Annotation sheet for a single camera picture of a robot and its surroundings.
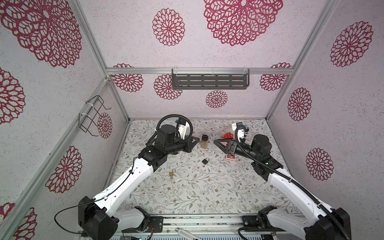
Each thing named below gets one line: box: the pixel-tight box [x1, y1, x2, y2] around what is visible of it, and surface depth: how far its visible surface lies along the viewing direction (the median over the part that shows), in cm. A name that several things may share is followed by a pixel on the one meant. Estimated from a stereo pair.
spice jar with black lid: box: [200, 134, 209, 149], surface depth 99 cm
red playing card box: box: [226, 153, 236, 161], surface depth 99 cm
